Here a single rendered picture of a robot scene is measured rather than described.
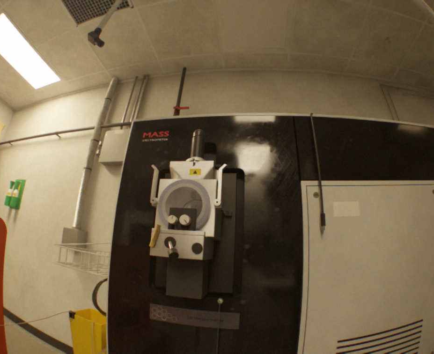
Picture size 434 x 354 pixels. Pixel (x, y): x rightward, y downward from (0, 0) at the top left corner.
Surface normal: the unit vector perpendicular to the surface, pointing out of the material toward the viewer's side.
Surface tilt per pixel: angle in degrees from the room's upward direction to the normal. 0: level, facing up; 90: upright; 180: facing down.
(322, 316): 90
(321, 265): 90
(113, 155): 90
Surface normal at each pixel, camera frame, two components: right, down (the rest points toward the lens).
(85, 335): -0.17, -0.29
